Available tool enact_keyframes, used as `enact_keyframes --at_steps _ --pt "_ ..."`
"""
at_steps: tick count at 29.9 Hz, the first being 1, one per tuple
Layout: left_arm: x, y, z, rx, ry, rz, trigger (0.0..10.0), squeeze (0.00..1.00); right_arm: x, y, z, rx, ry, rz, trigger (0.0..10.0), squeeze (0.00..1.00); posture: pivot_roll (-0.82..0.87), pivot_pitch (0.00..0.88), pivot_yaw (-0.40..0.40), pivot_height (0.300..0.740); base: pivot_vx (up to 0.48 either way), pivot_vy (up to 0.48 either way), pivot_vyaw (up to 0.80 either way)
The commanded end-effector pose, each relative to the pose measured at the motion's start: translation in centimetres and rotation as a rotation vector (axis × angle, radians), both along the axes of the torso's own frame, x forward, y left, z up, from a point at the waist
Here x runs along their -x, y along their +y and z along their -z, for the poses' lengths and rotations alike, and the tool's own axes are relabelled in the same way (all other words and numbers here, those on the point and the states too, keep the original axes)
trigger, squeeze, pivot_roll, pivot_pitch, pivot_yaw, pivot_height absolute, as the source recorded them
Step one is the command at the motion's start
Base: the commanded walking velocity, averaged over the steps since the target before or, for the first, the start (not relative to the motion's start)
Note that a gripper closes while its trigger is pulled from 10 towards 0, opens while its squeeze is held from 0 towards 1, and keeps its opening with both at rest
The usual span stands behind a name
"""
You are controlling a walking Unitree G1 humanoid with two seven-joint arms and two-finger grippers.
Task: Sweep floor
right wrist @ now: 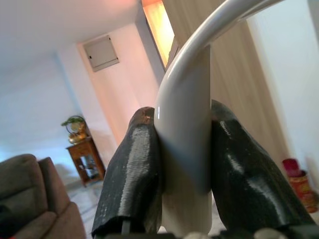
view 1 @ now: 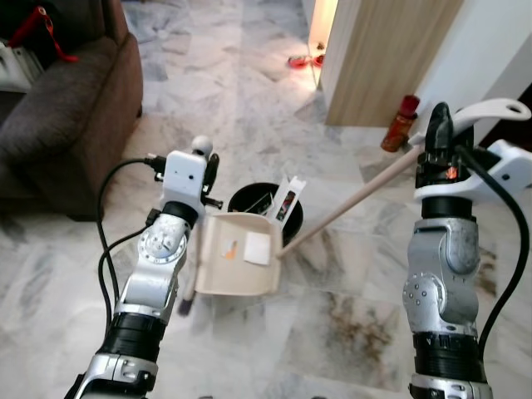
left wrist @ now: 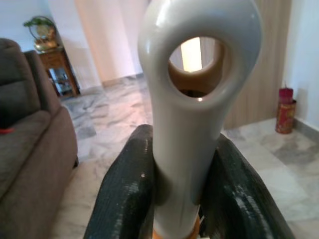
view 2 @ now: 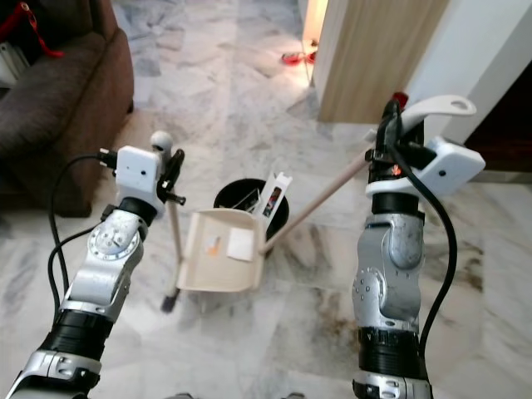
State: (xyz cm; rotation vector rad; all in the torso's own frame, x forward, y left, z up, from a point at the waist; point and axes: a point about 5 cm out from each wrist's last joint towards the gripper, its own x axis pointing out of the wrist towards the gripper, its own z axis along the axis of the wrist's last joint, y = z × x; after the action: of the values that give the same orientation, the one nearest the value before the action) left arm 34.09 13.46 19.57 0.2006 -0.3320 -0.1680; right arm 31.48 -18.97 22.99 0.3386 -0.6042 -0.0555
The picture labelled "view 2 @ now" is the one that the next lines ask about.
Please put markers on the white cardboard package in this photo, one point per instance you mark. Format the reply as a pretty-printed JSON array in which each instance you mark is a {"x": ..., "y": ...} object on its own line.
[{"x": 273, "y": 198}]

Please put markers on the small red floor item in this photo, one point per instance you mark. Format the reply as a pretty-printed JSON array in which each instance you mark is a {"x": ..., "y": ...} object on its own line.
[{"x": 298, "y": 58}]

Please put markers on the light wooden door panel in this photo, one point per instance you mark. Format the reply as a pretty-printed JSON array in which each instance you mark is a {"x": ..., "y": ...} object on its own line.
[{"x": 374, "y": 58}]

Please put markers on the red bottle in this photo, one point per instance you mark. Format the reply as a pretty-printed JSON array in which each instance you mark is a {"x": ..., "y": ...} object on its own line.
[{"x": 401, "y": 99}]

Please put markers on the white item on sofa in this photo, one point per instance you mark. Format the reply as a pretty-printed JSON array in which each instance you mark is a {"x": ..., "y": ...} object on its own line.
[{"x": 8, "y": 62}]

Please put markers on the small orange scrap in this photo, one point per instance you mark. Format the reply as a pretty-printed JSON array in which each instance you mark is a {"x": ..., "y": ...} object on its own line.
[{"x": 214, "y": 243}]

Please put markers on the black round waste bin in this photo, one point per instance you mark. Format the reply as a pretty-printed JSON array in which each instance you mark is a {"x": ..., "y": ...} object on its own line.
[{"x": 282, "y": 218}]

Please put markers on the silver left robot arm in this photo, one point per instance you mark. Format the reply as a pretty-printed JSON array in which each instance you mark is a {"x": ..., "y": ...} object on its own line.
[{"x": 100, "y": 274}]

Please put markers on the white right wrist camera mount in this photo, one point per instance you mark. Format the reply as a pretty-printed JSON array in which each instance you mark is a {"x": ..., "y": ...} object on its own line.
[{"x": 449, "y": 162}]

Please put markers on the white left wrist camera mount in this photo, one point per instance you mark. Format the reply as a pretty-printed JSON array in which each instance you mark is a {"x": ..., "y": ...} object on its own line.
[{"x": 137, "y": 173}]

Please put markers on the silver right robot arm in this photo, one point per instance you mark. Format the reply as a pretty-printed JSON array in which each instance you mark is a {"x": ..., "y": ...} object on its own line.
[{"x": 386, "y": 274}]

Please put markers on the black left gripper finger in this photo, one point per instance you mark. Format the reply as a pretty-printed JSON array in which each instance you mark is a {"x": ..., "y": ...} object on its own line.
[{"x": 174, "y": 160}]

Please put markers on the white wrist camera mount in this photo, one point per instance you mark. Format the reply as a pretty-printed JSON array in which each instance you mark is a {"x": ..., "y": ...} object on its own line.
[
  {"x": 449, "y": 162},
  {"x": 137, "y": 173}
]

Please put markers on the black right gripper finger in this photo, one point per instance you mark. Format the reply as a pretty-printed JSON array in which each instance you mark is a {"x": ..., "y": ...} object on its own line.
[{"x": 387, "y": 120}]

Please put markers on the white paper square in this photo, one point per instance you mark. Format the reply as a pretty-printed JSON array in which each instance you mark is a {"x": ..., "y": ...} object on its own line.
[{"x": 241, "y": 243}]

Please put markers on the dark brown sofa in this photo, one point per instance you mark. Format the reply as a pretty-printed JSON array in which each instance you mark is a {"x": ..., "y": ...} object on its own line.
[{"x": 66, "y": 100}]

